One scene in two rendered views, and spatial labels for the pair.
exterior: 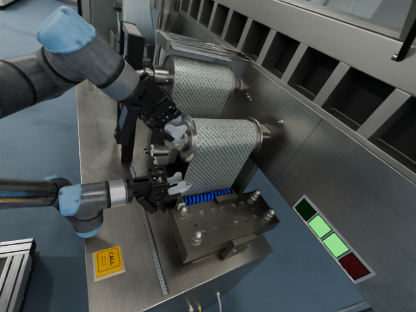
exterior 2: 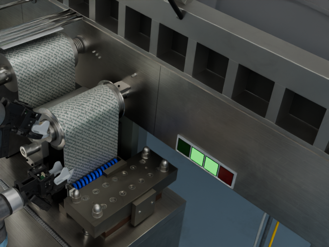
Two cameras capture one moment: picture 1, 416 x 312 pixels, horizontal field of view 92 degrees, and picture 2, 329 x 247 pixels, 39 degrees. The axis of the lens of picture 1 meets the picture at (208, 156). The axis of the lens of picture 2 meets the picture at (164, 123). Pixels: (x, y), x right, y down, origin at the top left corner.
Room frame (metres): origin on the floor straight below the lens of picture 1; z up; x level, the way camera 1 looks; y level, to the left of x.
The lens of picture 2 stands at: (-0.68, -0.06, 2.22)
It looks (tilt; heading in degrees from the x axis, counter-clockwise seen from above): 38 degrees down; 350
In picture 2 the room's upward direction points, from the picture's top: 7 degrees clockwise
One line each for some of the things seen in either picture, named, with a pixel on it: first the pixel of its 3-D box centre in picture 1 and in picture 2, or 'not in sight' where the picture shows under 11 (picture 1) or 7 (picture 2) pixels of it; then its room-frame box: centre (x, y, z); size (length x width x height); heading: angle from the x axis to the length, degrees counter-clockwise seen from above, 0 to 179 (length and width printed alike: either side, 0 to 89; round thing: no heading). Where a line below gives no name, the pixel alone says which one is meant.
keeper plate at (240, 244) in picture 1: (239, 246); (144, 208); (0.42, -0.23, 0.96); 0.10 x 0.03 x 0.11; 131
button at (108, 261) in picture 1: (108, 260); not in sight; (0.24, 0.16, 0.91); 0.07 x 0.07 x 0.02; 41
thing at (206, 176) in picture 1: (212, 177); (92, 154); (0.54, -0.05, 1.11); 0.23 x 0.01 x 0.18; 131
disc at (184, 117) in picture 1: (185, 138); (50, 129); (0.51, 0.08, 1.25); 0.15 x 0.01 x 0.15; 41
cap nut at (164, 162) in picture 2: (270, 213); (164, 164); (0.55, -0.31, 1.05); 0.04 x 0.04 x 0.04
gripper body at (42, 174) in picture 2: (147, 186); (34, 185); (0.39, 0.13, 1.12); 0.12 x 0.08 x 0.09; 131
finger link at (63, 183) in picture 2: (166, 194); (54, 185); (0.41, 0.07, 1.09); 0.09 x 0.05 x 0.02; 129
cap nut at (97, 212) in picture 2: (197, 236); (97, 209); (0.34, -0.06, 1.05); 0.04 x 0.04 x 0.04
